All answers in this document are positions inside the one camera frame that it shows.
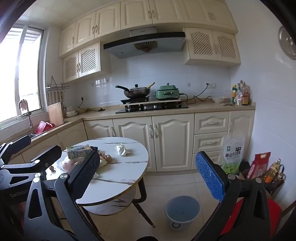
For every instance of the cream upper wall cabinets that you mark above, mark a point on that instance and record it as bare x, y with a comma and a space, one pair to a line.
138, 11

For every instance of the metal faucet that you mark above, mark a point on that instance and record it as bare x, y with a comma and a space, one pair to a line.
29, 120

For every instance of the white wall outlet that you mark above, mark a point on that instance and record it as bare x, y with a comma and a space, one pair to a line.
211, 85

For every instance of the white bowl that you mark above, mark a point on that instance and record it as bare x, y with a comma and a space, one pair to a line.
217, 99

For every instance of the cream base cabinets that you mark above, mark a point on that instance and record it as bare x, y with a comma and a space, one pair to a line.
175, 139

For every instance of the white green rice bag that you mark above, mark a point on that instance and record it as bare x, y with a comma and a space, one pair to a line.
233, 155

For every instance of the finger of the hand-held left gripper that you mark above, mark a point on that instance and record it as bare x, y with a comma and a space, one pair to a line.
49, 154
18, 144

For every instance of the round marble table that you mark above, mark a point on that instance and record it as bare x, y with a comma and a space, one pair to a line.
124, 171

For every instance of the small brown scrap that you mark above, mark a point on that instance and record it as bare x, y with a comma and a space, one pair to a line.
52, 168

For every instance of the green white milk carton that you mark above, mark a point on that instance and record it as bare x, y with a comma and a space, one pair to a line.
77, 152

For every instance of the wooden cutting board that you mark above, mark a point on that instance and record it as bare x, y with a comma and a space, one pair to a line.
55, 114

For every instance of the black gas stove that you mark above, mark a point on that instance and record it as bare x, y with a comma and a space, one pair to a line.
161, 108

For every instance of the grey range hood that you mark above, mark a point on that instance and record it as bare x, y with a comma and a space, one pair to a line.
129, 46

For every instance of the black wok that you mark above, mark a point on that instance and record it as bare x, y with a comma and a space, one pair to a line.
136, 92

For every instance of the red plastic basket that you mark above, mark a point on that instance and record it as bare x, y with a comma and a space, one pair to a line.
45, 127

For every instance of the round metal wall plate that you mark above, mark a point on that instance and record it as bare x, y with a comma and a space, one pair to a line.
288, 44

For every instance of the red paper bag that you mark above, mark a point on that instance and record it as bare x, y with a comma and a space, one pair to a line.
260, 164

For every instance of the stack of white dishes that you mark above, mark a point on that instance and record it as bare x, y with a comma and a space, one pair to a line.
70, 113

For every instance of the brown lumpy root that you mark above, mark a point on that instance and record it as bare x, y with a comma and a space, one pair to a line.
108, 158

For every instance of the pink rag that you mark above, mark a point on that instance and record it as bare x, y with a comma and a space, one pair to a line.
23, 103

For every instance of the white tissue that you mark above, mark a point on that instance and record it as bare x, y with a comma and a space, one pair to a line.
122, 150

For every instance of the metal utensil rack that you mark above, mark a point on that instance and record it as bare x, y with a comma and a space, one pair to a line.
56, 87

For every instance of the kitchen window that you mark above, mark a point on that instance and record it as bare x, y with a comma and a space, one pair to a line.
27, 69

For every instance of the pink plastic bag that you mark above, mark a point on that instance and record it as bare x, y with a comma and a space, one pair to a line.
67, 165

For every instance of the cream lattice door cabinet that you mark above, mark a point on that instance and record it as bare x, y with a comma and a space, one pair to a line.
86, 61
208, 45

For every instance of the cooking oil bottle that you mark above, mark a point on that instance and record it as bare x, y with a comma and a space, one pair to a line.
271, 171

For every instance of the black crumpled bag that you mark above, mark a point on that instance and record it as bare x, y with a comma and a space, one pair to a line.
93, 148

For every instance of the green electric pot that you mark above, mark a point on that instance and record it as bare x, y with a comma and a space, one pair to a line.
167, 93

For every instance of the red plastic stool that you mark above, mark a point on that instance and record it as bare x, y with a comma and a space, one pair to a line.
275, 213

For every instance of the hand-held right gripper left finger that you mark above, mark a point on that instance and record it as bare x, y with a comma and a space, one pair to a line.
86, 172

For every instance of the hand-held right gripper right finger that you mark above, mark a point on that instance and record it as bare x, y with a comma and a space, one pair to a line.
208, 175

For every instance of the grey plastic bin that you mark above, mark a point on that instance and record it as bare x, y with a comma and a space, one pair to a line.
182, 212

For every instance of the cluster of condiment bottles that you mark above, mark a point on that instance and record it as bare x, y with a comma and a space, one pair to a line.
240, 95

